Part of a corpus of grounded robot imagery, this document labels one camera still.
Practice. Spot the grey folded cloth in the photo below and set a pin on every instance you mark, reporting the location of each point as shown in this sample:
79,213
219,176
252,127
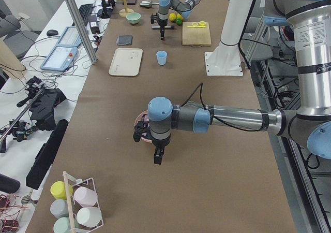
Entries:
124,40

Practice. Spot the cream rabbit tray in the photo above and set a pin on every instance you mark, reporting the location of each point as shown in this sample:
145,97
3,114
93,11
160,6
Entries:
126,62

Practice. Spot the teach pendant near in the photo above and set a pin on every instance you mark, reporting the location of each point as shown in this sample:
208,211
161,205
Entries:
59,59

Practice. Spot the wooden glass stand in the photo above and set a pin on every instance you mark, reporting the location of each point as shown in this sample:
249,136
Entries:
126,5

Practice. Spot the pink bowl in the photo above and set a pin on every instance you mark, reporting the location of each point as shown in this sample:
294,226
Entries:
142,129

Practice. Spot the steel ice scoop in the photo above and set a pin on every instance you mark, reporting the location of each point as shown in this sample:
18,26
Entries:
148,4

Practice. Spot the green lime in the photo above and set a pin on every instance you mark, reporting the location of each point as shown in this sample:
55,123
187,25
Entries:
179,21

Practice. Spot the pile of ice cubes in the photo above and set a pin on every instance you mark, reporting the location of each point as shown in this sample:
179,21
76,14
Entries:
145,117

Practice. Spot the yellow cup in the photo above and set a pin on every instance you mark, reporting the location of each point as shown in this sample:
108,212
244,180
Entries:
58,191

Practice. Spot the teach pendant far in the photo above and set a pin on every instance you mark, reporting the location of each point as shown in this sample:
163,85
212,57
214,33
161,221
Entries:
70,37

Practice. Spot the aluminium frame post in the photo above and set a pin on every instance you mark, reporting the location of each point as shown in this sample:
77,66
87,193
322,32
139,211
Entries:
76,17

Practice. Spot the white cup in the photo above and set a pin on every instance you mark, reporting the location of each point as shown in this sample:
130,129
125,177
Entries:
89,216

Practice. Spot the black keyboard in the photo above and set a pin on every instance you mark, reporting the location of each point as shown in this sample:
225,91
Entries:
85,11

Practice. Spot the mint green bowl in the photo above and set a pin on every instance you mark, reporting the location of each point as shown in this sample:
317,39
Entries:
133,18

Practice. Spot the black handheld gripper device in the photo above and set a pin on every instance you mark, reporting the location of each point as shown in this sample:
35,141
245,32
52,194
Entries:
42,108

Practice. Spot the black power adapter box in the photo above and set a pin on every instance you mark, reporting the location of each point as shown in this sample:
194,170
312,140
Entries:
93,24

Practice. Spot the black computer mouse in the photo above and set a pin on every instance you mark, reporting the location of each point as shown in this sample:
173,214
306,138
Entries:
52,33

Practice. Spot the grey cup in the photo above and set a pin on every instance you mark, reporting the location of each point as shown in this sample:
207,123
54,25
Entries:
59,208

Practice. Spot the black long bar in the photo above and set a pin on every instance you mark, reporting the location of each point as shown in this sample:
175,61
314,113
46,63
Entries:
46,156

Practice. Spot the blue plastic cup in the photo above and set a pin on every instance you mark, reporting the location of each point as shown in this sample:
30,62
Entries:
161,57

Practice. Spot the yellow lemon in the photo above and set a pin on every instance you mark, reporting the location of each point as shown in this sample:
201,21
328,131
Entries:
172,17
179,17

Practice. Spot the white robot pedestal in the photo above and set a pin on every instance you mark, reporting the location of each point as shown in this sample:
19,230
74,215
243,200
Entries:
225,59

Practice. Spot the pink cup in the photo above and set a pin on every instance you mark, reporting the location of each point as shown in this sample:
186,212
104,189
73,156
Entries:
85,197

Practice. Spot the mint cup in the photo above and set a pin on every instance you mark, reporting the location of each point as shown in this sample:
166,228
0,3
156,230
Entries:
62,225

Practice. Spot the wooden cutting board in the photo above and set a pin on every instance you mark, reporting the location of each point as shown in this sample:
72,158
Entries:
196,36

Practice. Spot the teach pendant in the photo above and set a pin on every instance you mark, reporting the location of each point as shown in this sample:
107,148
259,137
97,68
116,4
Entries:
70,37
59,59

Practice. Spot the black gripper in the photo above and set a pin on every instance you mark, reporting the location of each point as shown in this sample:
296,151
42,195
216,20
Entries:
160,143
162,24

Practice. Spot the white wire cup rack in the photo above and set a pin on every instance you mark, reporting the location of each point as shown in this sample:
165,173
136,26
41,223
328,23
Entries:
71,184

